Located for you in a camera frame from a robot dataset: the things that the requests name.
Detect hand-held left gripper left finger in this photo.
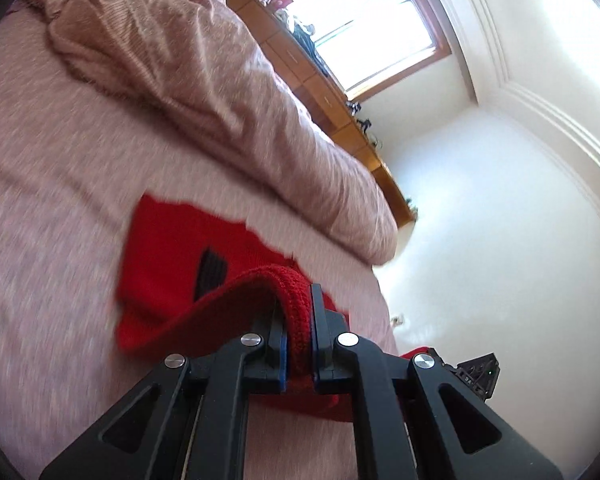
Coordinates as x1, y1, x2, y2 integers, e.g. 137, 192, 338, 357
39, 305, 289, 480

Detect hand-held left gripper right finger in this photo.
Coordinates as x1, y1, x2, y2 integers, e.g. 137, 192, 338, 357
310, 284, 563, 480

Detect red knitted cardigan sweater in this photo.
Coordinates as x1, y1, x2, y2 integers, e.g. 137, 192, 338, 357
116, 192, 433, 423

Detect dark blue clothes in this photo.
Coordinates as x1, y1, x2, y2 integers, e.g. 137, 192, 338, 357
280, 7, 331, 78

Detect long wooden cabinet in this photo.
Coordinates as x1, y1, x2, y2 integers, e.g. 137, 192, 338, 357
200, 0, 418, 223

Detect bed with floral sheet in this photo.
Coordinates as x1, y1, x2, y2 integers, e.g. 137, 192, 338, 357
0, 7, 401, 480

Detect pink floral quilt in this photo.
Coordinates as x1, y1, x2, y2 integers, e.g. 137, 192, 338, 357
22, 0, 400, 267

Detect wooden framed window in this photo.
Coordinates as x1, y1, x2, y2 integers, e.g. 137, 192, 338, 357
275, 0, 453, 103

